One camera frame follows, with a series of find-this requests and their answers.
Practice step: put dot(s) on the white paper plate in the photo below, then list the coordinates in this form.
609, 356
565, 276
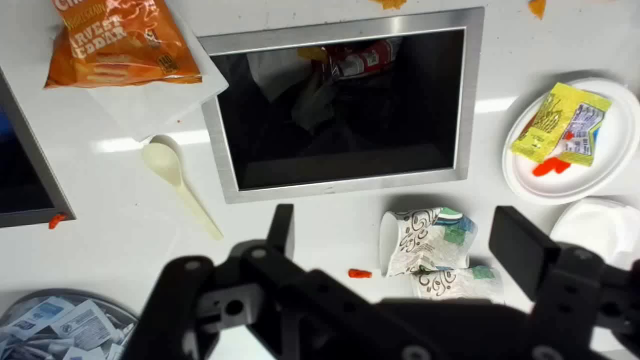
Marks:
607, 153

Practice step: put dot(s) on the white paper napkin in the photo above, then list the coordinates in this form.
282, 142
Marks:
153, 111

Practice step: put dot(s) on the red candy pieces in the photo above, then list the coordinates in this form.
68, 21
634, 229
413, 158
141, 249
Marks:
550, 166

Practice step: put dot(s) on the small orange crisp piece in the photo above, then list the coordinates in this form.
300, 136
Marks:
537, 7

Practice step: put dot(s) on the red snack stick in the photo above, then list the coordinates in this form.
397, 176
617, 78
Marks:
56, 221
360, 272

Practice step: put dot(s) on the orange chips bag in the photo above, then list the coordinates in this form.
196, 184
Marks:
120, 47

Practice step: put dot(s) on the cream plastic spoon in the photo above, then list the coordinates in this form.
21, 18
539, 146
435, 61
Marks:
166, 163

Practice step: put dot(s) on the yellow candy packet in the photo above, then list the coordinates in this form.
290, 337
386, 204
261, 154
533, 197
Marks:
561, 123

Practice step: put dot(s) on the red crushed can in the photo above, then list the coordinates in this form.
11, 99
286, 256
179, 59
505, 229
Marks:
362, 59

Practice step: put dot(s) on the large orange crisp piece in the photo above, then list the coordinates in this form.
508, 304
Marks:
390, 2

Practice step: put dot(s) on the white crumpled paper trash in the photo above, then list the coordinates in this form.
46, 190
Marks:
286, 81

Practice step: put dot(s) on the glass jar with sachets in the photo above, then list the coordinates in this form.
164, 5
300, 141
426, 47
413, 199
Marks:
61, 326

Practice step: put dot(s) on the white paper bowl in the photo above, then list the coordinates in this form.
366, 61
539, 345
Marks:
601, 226

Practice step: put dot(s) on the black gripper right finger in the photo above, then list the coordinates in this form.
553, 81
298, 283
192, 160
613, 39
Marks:
572, 293

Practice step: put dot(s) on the printed paper cup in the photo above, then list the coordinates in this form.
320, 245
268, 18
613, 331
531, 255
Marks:
453, 283
420, 236

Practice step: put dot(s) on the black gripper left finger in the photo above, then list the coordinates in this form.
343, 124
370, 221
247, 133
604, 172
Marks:
220, 312

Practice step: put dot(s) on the steel framed countertop opening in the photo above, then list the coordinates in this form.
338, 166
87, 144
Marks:
222, 153
42, 181

